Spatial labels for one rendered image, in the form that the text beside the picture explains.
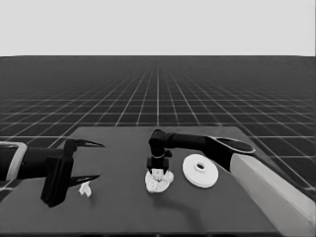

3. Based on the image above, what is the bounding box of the small white toothed gear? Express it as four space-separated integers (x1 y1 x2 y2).
152 169 165 182
163 171 175 184
146 183 160 195
144 172 156 185

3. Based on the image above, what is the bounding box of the large thick white disc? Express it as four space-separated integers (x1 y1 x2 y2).
182 153 219 189

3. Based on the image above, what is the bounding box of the small white T-shaped piece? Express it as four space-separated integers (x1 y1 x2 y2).
78 182 93 198

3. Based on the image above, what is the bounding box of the white round carrier with hole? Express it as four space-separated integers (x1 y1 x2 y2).
144 169 175 195

